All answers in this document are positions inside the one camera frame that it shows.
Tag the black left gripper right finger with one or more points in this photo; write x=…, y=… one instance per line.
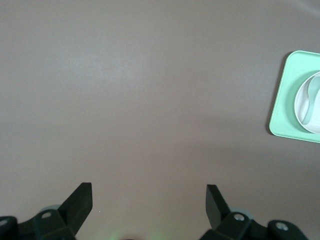
x=217, y=212

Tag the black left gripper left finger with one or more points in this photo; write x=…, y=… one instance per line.
x=75, y=207

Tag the round white plate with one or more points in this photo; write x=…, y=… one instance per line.
x=301, y=100

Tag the mint green rectangular tray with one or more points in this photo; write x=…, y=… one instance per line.
x=282, y=112

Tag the teal plastic spoon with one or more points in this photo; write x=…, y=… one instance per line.
x=314, y=86

